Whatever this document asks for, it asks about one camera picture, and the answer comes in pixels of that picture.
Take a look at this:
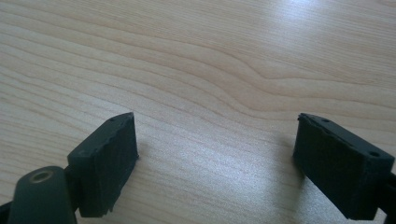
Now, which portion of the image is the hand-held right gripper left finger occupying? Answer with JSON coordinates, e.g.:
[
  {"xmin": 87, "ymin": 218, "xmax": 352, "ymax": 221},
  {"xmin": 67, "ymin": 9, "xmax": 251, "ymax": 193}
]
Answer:
[{"xmin": 66, "ymin": 111, "xmax": 140, "ymax": 218}]

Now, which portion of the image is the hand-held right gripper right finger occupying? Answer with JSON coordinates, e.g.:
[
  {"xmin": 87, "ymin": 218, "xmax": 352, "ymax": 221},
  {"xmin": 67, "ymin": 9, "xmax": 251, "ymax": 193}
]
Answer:
[{"xmin": 291, "ymin": 112, "xmax": 396, "ymax": 221}]

